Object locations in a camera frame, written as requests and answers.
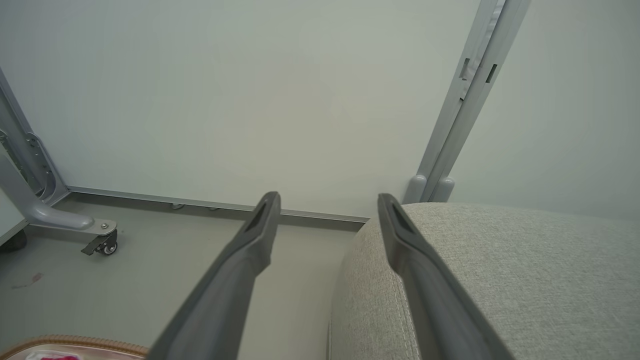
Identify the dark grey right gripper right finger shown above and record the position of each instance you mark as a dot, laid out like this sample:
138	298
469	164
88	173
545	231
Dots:
440	310

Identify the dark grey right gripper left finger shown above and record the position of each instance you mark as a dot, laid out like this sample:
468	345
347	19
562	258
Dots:
220	300

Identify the red and white jersey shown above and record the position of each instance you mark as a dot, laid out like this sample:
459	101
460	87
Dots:
55	357

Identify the white basket with brown rim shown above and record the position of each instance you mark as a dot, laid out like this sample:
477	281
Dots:
75	341

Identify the grey fabric sofa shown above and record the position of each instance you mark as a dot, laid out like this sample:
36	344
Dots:
550	280

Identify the black caster wheel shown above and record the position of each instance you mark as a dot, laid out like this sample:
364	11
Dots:
105	245

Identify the grey partition foot bar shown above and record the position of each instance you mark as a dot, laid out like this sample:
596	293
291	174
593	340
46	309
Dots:
55	216

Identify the grey partition base rail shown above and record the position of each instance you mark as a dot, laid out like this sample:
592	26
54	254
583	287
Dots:
310	216

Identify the grey double partition post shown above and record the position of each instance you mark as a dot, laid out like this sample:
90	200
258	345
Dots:
450	145

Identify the grey corner partition post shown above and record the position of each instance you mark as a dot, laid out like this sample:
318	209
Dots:
20	135

